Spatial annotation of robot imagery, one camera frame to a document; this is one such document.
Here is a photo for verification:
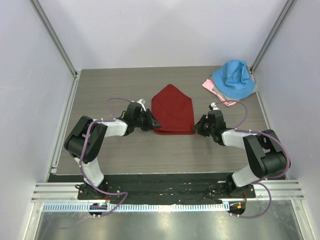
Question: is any blue bucket hat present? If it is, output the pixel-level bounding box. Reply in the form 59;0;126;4
212;59;256;100

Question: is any white slotted cable duct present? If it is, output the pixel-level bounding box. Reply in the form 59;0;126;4
42;201;230;213

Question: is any aluminium front rail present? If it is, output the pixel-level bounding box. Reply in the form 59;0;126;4
31;180;305;203

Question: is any aluminium frame post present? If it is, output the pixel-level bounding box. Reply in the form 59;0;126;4
249;0;297;73
29;0;78;78

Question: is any left aluminium frame post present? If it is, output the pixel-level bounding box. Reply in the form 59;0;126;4
29;0;78;78

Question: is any red cloth napkin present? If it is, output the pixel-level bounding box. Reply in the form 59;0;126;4
151;84;195;135

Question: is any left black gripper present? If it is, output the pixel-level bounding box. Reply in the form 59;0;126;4
133;109;161;132

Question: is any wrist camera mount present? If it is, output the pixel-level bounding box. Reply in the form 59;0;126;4
208;102;221;113
137;98;147;112

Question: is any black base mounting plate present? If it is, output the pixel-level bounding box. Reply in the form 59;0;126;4
48;172;256;205

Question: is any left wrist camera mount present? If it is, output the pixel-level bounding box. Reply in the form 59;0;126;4
137;98;147;112

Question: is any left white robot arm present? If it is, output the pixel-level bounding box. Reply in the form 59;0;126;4
64;99;161;200

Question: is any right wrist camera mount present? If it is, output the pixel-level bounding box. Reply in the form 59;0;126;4
208;102;221;113

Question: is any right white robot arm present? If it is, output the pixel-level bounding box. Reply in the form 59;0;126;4
192;108;290;198

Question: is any pink folded cloth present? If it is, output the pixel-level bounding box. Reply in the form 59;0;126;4
202;79;237;107

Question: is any right aluminium frame post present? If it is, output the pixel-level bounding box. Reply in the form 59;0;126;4
249;0;297;73

